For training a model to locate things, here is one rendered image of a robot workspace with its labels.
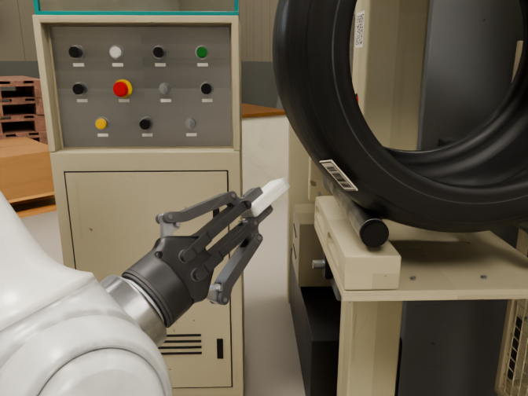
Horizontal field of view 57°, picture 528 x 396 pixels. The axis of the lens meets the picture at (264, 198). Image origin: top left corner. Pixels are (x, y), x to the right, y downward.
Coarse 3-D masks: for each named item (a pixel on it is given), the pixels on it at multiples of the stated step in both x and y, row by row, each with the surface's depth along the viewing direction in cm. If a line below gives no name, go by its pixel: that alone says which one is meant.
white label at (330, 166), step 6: (324, 162) 71; (330, 162) 69; (330, 168) 71; (336, 168) 69; (336, 174) 71; (342, 174) 69; (336, 180) 73; (342, 180) 71; (348, 180) 69; (342, 186) 73; (348, 186) 71; (354, 186) 70
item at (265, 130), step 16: (256, 112) 381; (272, 112) 385; (256, 128) 383; (272, 128) 391; (256, 144) 387; (272, 144) 394; (256, 160) 390; (272, 160) 398; (256, 176) 394; (272, 176) 402
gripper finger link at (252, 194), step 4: (256, 188) 61; (260, 188) 61; (248, 192) 60; (252, 192) 60; (256, 192) 61; (260, 192) 61; (240, 196) 61; (244, 196) 60; (248, 196) 60; (252, 196) 60; (256, 196) 60; (236, 200) 59; (240, 200) 59; (252, 200) 60; (228, 204) 59; (232, 204) 58
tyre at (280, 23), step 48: (288, 0) 67; (336, 0) 63; (288, 48) 68; (336, 48) 64; (288, 96) 71; (336, 96) 66; (336, 144) 68; (480, 144) 97; (384, 192) 71; (432, 192) 70; (480, 192) 70
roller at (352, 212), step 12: (336, 192) 96; (348, 204) 86; (348, 216) 84; (360, 216) 78; (372, 216) 76; (360, 228) 76; (372, 228) 75; (384, 228) 75; (372, 240) 75; (384, 240) 75
